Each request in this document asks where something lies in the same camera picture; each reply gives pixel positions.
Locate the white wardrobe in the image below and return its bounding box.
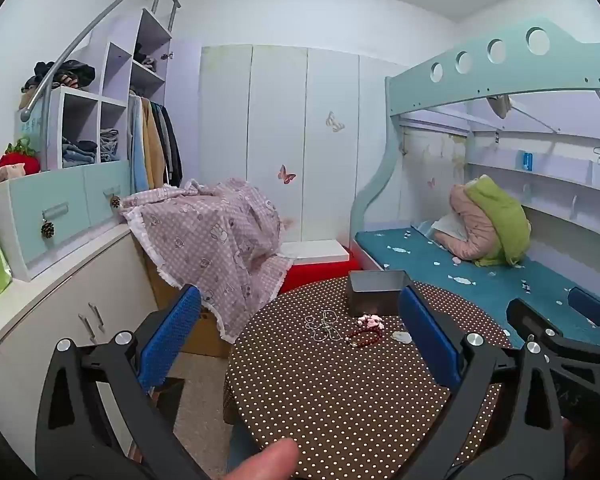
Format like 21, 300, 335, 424
198, 44, 407, 252

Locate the lilac cabinet door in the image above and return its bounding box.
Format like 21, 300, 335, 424
163, 37, 204, 187

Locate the white stair cubby shelf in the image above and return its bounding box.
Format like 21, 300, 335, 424
44, 7, 182, 172

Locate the red storage box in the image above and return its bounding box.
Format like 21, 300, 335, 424
279, 247, 364, 295

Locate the pink padded jacket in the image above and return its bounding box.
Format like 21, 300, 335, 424
447, 176, 512, 262

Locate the light blue hanging garment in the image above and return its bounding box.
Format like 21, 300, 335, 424
128, 94, 152, 194

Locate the grey metal tin box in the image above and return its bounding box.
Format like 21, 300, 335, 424
347, 270, 413, 317

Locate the white wall shelf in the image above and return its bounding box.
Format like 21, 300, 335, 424
464, 159, 600, 243

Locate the teal drawer unit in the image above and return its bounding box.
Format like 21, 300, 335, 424
0, 160, 134, 282

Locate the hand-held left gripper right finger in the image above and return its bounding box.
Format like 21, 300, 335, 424
398, 285, 566, 480

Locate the folded light clothes stack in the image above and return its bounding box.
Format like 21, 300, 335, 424
99, 128, 121, 164

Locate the folded jeans stack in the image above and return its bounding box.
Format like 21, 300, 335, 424
61, 138, 99, 169

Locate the red bead bracelet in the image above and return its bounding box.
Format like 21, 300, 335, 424
346, 329, 386, 349

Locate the dark hanging jacket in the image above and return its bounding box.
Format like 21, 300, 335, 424
155, 101, 184, 189

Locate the white paper sheet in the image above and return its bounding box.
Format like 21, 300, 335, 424
432, 211, 469, 242

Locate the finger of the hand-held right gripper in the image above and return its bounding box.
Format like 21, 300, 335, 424
506, 298, 567, 347
567, 287, 600, 349

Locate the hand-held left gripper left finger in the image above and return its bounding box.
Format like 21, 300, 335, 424
34, 284, 217, 480

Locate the red strawberry plush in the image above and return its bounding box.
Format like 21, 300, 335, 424
0, 137, 42, 189

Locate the pink checked bear blanket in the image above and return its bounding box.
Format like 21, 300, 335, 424
121, 177, 296, 345

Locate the white floor cabinet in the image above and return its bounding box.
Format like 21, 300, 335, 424
0, 222, 157, 461

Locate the tan hanging coat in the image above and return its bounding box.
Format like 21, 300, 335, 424
140, 97, 170, 192

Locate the person's left hand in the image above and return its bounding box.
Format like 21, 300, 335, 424
223, 437, 301, 480

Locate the dark clothes pile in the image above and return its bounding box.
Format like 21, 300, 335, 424
21, 58, 97, 94

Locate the grey metal handrail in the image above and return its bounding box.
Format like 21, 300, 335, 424
19, 0, 182, 117

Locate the brown cardboard box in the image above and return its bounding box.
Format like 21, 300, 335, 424
144, 245, 232, 359

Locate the white pearl necklace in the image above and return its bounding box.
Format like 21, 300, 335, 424
304, 311, 344, 344

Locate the round table polka dot cloth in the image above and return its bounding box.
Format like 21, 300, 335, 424
223, 276, 513, 479

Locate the pink and green bedding roll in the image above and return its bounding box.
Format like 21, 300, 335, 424
467, 173, 533, 268

